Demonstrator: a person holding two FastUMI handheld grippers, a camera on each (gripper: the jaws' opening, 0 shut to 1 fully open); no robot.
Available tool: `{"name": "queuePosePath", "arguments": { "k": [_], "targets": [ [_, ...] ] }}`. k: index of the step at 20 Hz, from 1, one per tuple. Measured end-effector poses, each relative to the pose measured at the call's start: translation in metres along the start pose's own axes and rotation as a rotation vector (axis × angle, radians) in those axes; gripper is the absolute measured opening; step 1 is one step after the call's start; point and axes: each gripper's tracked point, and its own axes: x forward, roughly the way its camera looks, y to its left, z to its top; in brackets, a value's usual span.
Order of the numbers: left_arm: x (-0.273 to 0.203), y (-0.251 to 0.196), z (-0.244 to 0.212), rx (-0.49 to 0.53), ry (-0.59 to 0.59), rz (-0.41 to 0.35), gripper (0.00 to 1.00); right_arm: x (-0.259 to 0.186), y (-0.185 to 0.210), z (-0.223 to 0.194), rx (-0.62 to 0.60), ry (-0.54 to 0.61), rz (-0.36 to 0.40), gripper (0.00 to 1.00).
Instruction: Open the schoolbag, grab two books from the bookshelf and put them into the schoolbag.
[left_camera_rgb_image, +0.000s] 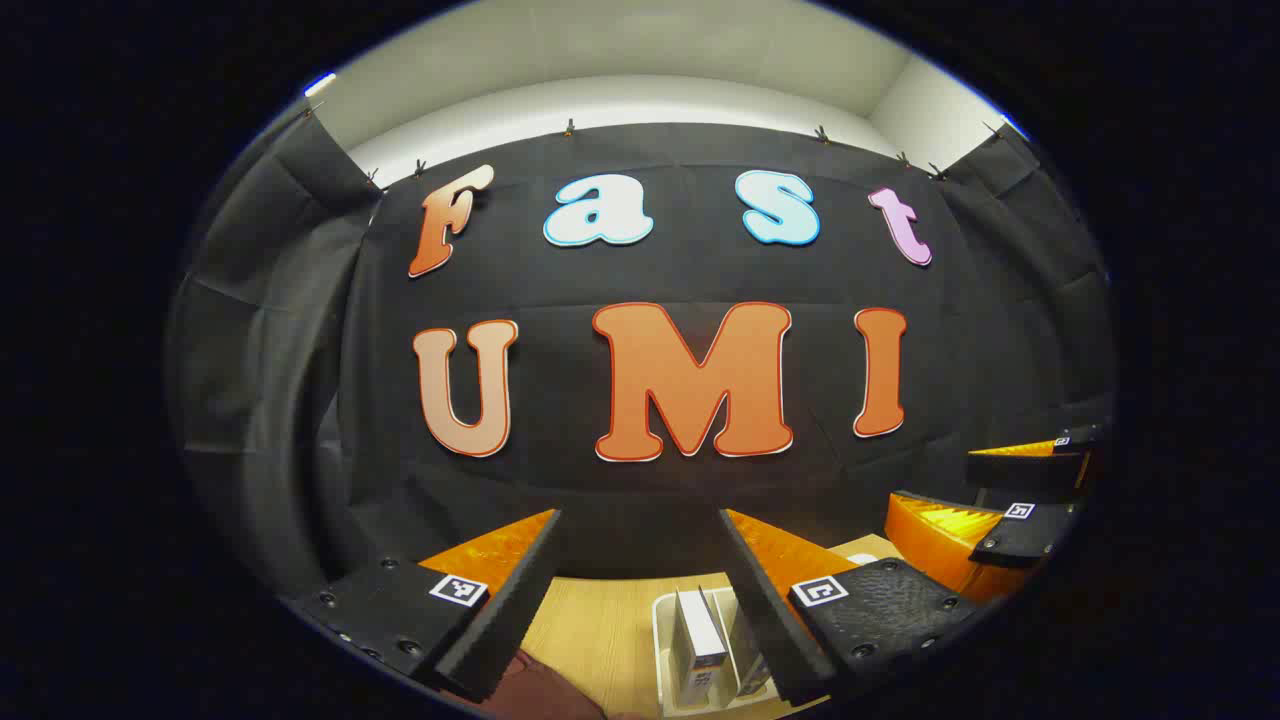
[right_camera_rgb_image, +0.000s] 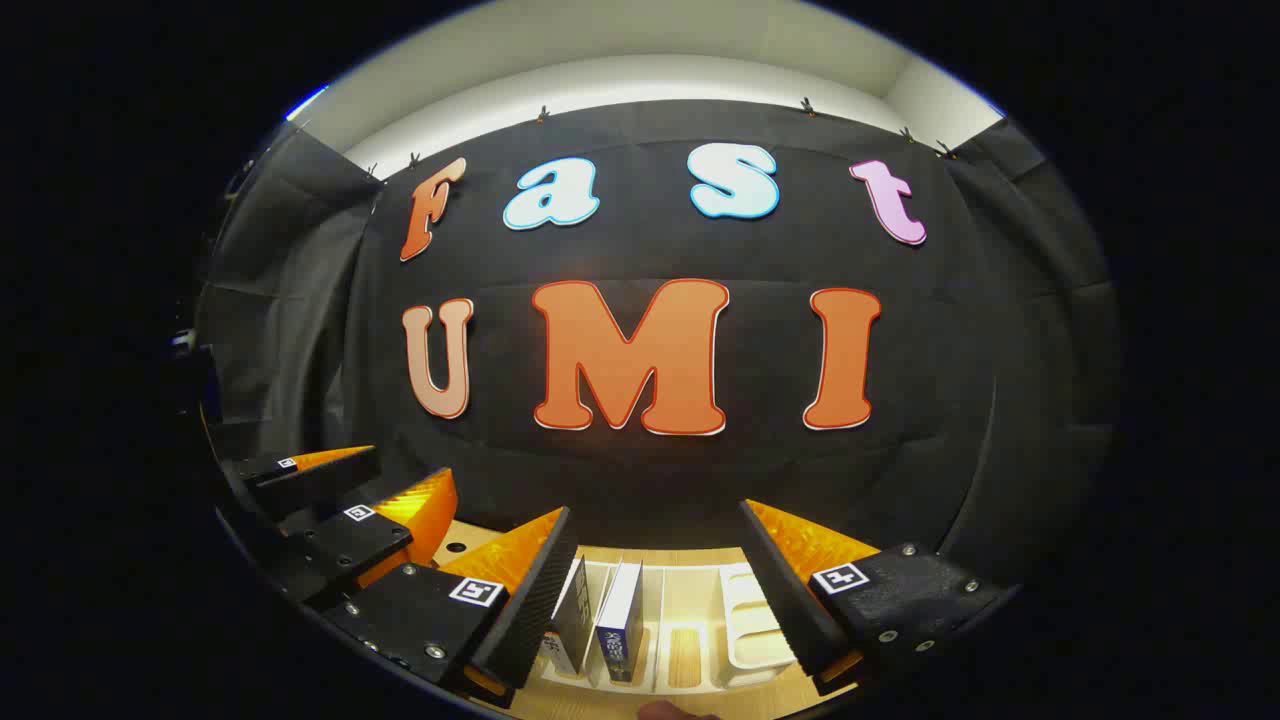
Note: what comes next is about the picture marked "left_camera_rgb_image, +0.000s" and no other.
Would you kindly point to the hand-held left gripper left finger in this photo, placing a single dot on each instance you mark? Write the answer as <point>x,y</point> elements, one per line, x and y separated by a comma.
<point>510,610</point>

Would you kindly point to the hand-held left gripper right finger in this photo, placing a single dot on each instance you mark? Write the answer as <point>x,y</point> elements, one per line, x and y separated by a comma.
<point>775,630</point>

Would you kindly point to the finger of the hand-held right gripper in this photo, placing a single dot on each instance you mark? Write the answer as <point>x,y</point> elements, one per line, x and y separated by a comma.
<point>1030,472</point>
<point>1025,535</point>

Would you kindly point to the grey photo cover book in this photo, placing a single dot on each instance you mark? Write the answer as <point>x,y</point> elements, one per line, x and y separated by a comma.
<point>697,640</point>

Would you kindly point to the maroon schoolbag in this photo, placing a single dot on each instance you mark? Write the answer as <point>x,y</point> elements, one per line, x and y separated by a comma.
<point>540,690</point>

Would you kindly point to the white plastic bookshelf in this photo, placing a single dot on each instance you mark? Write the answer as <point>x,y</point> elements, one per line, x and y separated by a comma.
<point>663,650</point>

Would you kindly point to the black backdrop cloth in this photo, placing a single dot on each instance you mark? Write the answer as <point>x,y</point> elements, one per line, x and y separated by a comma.
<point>700,270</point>

